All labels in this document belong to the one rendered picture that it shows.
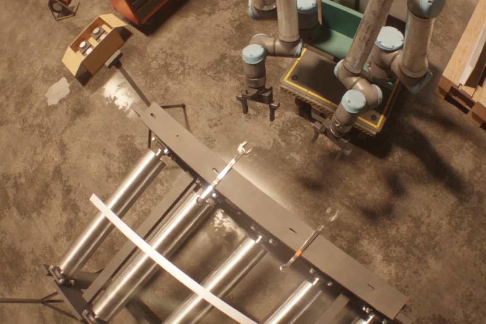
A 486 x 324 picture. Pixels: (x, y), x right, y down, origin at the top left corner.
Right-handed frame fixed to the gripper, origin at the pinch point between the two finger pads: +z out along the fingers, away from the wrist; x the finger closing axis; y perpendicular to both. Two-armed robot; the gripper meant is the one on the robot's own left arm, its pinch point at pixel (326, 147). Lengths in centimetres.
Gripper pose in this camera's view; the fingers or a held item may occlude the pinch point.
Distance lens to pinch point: 168.5
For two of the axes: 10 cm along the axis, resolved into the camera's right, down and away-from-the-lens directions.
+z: -2.1, 5.8, 7.8
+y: -6.2, 5.3, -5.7
